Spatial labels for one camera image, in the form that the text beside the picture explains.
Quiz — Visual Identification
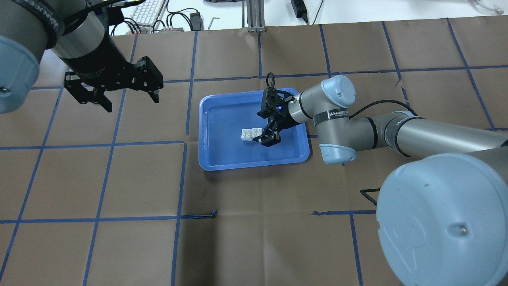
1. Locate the white keyboard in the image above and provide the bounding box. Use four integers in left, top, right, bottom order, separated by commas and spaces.
129, 0, 167, 27

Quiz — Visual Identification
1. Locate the brown paper table cover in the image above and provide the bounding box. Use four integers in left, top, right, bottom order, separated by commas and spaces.
0, 16, 507, 286

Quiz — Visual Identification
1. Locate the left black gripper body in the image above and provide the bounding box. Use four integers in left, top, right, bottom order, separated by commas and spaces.
62, 38, 134, 91

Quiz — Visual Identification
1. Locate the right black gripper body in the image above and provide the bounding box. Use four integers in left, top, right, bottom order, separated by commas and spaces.
266, 102, 301, 131

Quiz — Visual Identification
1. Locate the black power adapter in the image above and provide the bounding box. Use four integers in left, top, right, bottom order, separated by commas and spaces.
189, 12, 203, 31

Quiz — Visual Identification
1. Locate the aluminium frame post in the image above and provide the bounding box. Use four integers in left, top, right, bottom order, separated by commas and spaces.
243, 0, 266, 32

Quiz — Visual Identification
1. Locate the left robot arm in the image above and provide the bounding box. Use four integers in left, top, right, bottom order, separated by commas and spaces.
0, 0, 164, 114

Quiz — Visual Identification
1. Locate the white block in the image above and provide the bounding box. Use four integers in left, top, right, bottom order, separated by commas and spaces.
251, 128, 264, 141
240, 129, 253, 142

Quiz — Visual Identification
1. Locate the black corrugated cable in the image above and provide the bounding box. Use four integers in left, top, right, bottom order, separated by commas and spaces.
360, 188, 381, 206

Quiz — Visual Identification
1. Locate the blue plastic tray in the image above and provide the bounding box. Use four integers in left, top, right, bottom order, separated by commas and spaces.
198, 90, 310, 171

